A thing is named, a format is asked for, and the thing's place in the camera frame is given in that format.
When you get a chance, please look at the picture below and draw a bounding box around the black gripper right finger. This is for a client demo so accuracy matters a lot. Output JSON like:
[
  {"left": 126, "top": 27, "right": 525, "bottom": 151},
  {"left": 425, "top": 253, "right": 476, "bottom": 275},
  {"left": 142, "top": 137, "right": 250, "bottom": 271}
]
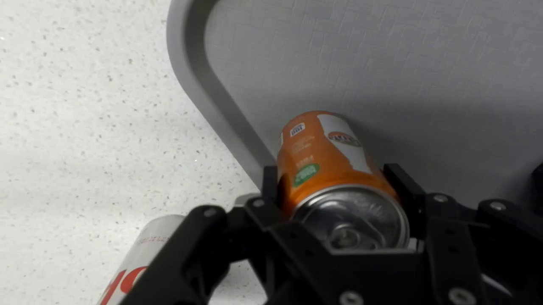
[{"left": 384, "top": 163, "right": 543, "bottom": 305}]

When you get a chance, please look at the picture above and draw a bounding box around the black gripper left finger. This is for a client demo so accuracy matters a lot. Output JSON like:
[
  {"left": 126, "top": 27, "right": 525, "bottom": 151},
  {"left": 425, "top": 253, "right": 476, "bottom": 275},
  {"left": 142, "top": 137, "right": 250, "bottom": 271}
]
[{"left": 121, "top": 163, "right": 342, "bottom": 305}]

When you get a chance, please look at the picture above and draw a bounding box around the orange soda can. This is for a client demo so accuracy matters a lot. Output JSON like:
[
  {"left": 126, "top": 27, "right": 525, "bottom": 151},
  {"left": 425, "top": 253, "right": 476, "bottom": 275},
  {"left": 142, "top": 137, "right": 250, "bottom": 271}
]
[{"left": 276, "top": 109, "right": 413, "bottom": 253}]

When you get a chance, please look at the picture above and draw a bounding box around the silver soda can red print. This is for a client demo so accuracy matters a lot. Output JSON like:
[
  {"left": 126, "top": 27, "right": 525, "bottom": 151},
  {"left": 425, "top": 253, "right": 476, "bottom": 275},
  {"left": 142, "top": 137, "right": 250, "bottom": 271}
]
[{"left": 99, "top": 214, "right": 189, "bottom": 305}]

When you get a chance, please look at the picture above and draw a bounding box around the grey plastic tray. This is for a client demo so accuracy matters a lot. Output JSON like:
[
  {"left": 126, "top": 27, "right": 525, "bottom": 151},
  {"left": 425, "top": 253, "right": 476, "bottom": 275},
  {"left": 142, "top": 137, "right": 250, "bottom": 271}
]
[{"left": 167, "top": 0, "right": 543, "bottom": 214}]

